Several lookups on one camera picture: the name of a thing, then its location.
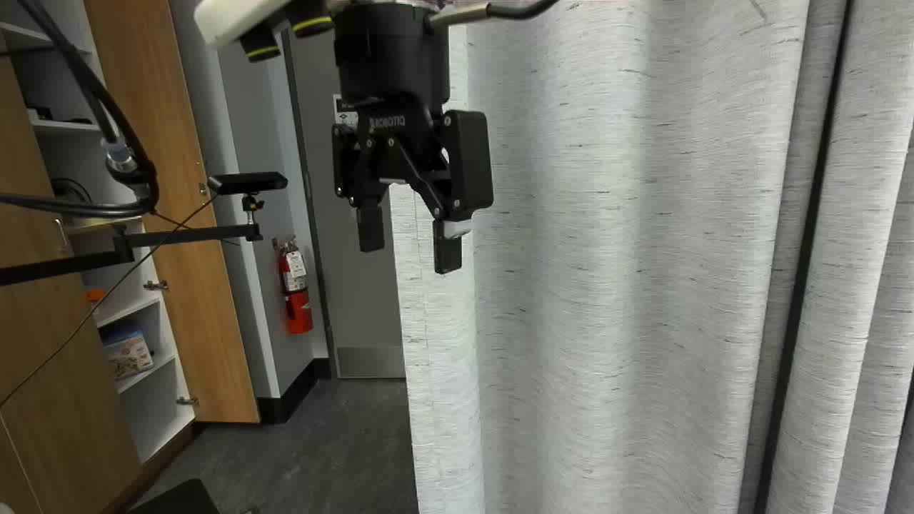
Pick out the black flat object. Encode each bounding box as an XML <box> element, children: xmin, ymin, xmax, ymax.
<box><xmin>124</xmin><ymin>478</ymin><xmax>227</xmax><ymax>514</ymax></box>

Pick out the open wooden cabinet door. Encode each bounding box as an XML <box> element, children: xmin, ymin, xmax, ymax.
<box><xmin>83</xmin><ymin>0</ymin><xmax>263</xmax><ymax>428</ymax></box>

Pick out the red fire extinguisher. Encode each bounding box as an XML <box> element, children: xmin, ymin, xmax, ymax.
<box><xmin>270</xmin><ymin>231</ymin><xmax>316</xmax><ymax>339</ymax></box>

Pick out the small printed cardboard box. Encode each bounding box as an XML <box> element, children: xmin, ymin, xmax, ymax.
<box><xmin>100</xmin><ymin>329</ymin><xmax>156</xmax><ymax>383</ymax></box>

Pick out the black tripod cross bar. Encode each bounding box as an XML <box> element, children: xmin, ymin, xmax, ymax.
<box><xmin>0</xmin><ymin>221</ymin><xmax>264</xmax><ymax>288</ymax></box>

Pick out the black wrist camera block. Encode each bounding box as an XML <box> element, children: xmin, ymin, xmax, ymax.
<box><xmin>437</xmin><ymin>109</ymin><xmax>497</xmax><ymax>216</ymax></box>

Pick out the wooden cabinet side panel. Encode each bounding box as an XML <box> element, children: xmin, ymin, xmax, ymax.
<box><xmin>0</xmin><ymin>47</ymin><xmax>146</xmax><ymax>514</ymax></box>

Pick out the thin dark wire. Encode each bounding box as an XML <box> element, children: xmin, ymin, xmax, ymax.
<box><xmin>0</xmin><ymin>194</ymin><xmax>219</xmax><ymax>409</ymax></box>

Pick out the white shelf unit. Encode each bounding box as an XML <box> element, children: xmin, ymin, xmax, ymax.
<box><xmin>0</xmin><ymin>15</ymin><xmax>200</xmax><ymax>466</ymax></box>

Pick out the grey door with kick plate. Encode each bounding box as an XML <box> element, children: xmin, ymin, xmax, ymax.
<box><xmin>283</xmin><ymin>25</ymin><xmax>409</xmax><ymax>383</ymax></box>

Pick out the light grey fabric curtain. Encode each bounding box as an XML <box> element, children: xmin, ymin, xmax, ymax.
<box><xmin>386</xmin><ymin>0</ymin><xmax>813</xmax><ymax>514</ymax></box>
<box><xmin>759</xmin><ymin>0</ymin><xmax>914</xmax><ymax>514</ymax></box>

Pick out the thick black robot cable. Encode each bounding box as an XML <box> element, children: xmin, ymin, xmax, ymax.
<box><xmin>0</xmin><ymin>0</ymin><xmax>163</xmax><ymax>224</ymax></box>

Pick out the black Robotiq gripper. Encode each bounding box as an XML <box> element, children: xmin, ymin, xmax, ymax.
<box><xmin>329</xmin><ymin>4</ymin><xmax>473</xmax><ymax>276</ymax></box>

